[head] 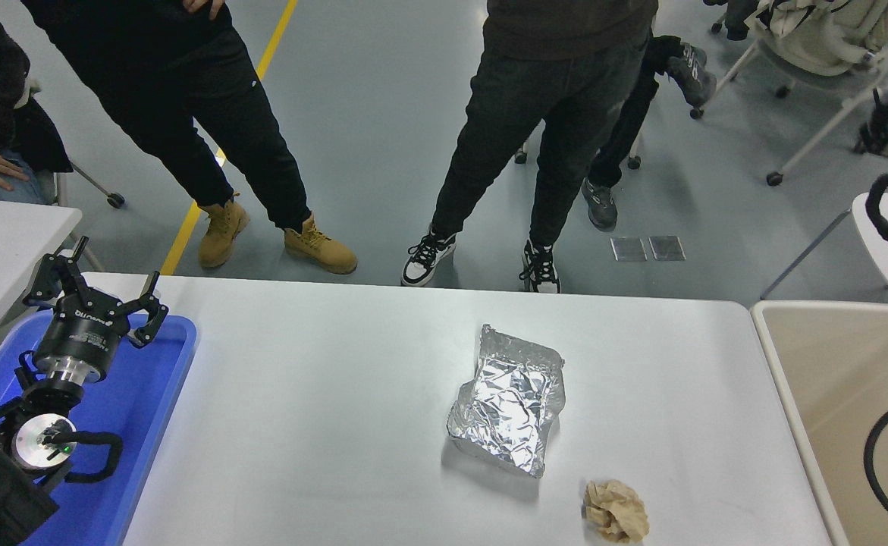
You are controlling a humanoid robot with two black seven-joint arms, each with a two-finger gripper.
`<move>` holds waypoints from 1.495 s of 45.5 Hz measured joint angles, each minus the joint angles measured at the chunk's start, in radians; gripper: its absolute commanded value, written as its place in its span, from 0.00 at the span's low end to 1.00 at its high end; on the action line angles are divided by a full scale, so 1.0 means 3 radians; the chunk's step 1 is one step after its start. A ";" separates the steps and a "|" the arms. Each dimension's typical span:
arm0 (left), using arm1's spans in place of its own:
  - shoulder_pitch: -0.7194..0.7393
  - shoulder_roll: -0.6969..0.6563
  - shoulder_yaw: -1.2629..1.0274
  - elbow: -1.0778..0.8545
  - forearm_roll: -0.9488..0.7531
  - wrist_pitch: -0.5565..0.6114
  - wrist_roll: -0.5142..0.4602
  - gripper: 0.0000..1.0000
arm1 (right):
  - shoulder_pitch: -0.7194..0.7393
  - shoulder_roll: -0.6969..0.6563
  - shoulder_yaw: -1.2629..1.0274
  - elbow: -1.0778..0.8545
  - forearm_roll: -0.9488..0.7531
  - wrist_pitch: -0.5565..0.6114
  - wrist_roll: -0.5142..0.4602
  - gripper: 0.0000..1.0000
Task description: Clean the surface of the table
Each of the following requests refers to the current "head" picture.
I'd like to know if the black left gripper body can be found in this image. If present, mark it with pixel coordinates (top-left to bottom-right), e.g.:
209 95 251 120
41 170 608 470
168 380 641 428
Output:
34 290 127 369

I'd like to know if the silver foil tray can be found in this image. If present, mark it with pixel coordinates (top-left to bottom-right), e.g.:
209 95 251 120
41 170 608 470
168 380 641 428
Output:
446 324 566 479

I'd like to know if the tan paper ball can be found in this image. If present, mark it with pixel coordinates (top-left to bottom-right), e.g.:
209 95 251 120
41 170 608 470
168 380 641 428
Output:
582 479 650 544

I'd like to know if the white side table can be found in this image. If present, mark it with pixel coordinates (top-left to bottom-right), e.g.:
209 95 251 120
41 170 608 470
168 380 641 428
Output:
0 196 103 357

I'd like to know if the grey office chair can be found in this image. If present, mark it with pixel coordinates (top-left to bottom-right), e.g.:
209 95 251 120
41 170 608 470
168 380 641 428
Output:
17 76 126 209

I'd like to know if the blue plastic tray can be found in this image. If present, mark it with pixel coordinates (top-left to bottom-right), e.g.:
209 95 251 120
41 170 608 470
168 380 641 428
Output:
0 311 198 546

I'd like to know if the person in tan boots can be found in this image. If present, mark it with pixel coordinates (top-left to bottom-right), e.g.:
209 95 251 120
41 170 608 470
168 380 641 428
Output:
19 0 358 275

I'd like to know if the person in black-white sneakers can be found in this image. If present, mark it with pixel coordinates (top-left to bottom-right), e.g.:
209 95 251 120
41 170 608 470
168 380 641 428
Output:
402 0 661 294

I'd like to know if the person in grey shoes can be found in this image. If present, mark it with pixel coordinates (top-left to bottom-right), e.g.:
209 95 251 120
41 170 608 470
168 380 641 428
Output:
582 34 717 232

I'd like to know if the grey rolling stool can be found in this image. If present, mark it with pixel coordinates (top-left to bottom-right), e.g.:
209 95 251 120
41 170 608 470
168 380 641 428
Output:
514 114 642 169

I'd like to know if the large pale bin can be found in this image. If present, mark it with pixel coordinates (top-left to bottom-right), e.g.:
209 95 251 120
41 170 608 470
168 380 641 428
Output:
751 301 888 546

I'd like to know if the white-framed rolling chair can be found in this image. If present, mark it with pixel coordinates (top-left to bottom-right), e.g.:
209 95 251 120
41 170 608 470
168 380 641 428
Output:
689 0 888 188

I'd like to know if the cream jacket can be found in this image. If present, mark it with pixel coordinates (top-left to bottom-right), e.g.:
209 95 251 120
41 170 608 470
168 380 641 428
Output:
751 0 888 75

